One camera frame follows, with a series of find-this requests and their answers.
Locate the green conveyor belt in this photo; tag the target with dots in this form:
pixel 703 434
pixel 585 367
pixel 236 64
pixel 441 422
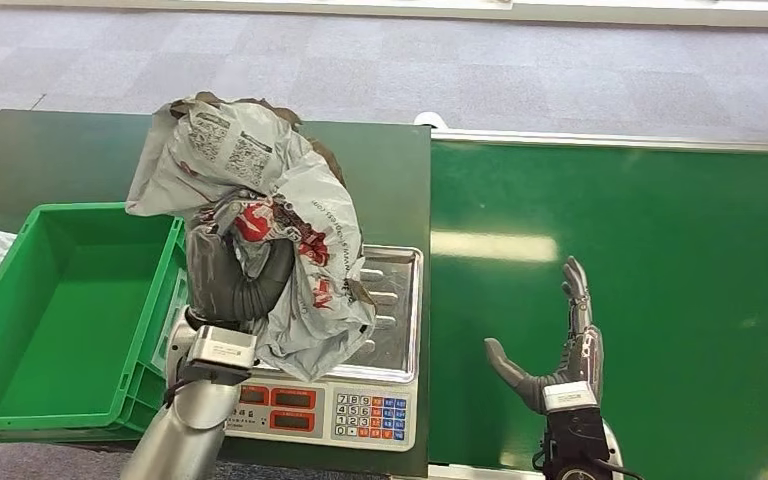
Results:
pixel 656 212

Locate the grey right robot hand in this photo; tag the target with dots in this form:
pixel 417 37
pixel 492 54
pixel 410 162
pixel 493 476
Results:
pixel 579 358

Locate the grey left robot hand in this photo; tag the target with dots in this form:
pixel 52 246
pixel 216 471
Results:
pixel 218 285

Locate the green plastic crate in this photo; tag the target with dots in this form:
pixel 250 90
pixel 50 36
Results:
pixel 59 318

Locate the white electronic scale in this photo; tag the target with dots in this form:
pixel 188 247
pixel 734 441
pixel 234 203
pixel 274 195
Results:
pixel 357 414

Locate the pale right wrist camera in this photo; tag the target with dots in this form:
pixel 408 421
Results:
pixel 573 417

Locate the steel scale tray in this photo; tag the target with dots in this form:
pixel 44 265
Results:
pixel 394 311

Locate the silver conveyor frame rail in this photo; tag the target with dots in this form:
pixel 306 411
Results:
pixel 477 472
pixel 622 140

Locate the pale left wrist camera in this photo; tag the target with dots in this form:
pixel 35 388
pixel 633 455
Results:
pixel 222 348

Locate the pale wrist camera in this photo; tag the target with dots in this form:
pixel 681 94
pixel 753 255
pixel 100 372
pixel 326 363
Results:
pixel 222 348
pixel 573 417

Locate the white round conveyor cap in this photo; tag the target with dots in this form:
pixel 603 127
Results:
pixel 429 120

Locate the grey plastic mailer package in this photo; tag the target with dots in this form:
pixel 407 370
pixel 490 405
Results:
pixel 245 159

